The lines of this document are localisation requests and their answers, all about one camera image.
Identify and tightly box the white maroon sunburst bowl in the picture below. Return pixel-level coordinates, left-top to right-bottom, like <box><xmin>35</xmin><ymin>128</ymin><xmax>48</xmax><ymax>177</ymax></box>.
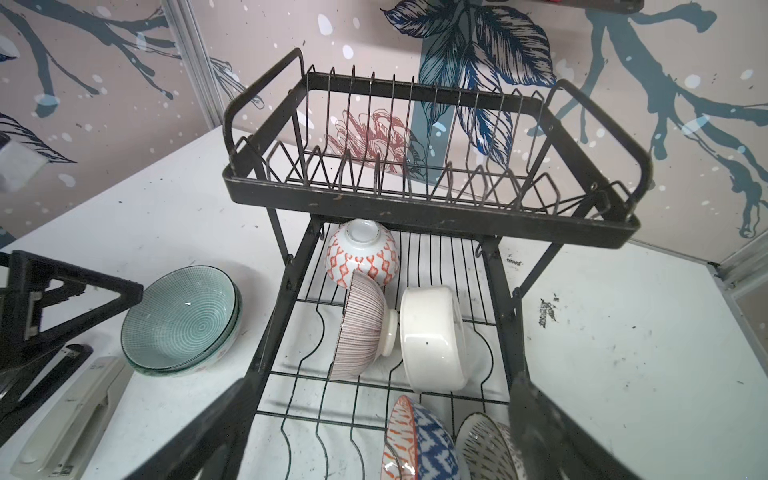
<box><xmin>456</xmin><ymin>412</ymin><xmax>528</xmax><ymax>479</ymax></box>

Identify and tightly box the black wire dish rack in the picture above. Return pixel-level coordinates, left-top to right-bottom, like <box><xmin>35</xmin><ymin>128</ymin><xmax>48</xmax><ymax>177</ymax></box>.
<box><xmin>221</xmin><ymin>47</ymin><xmax>654</xmax><ymax>480</ymax></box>

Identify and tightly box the green patterned bowl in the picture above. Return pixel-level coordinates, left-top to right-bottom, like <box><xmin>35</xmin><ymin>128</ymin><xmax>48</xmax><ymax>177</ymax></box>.
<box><xmin>120</xmin><ymin>265</ymin><xmax>242</xmax><ymax>377</ymax></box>

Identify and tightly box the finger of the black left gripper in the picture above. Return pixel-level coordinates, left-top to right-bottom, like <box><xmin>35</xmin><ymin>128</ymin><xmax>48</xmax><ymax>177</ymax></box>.
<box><xmin>0</xmin><ymin>250</ymin><xmax>145</xmax><ymax>370</ymax></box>

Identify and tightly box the pink ribbed bowl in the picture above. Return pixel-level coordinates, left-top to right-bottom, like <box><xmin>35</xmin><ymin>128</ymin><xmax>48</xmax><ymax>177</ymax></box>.
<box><xmin>329</xmin><ymin>271</ymin><xmax>398</xmax><ymax>381</ymax></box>

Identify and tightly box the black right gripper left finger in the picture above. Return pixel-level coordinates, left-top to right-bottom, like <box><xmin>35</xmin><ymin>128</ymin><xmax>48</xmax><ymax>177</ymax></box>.
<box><xmin>128</xmin><ymin>377</ymin><xmax>255</xmax><ymax>479</ymax></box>

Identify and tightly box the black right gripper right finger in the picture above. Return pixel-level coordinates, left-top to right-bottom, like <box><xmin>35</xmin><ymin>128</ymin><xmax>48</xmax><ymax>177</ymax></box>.
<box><xmin>509</xmin><ymin>372</ymin><xmax>638</xmax><ymax>479</ymax></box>

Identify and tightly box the white red patterned bowl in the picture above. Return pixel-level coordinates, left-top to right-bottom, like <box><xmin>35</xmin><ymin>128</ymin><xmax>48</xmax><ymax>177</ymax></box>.
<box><xmin>324</xmin><ymin>219</ymin><xmax>400</xmax><ymax>289</ymax></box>

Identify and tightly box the white ceramic bowl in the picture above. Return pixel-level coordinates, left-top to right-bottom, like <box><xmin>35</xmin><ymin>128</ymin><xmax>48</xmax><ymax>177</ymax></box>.
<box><xmin>399</xmin><ymin>285</ymin><xmax>469</xmax><ymax>393</ymax></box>

